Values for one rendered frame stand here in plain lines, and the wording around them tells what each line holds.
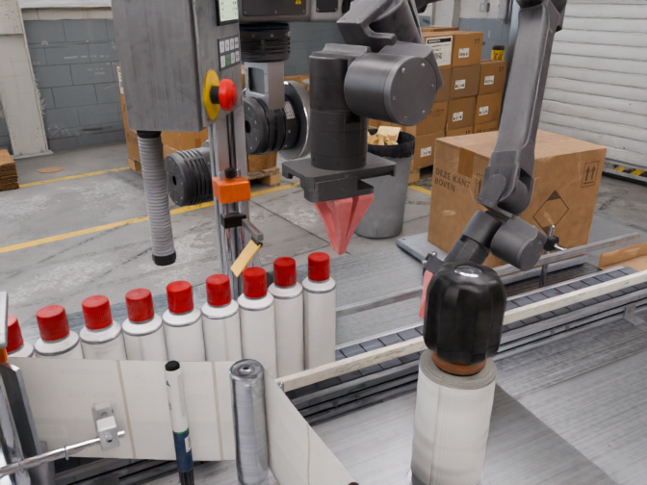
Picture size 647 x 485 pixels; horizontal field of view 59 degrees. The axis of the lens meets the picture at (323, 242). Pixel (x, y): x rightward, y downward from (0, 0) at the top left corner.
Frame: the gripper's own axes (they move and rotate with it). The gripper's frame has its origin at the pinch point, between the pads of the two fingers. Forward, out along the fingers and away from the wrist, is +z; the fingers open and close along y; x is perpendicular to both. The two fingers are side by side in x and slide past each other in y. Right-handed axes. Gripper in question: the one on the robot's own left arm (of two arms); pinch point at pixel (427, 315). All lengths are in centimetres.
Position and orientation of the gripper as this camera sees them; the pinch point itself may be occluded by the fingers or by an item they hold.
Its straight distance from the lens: 99.0
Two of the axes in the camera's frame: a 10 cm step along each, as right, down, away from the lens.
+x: 7.0, 4.3, 5.7
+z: -5.5, 8.3, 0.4
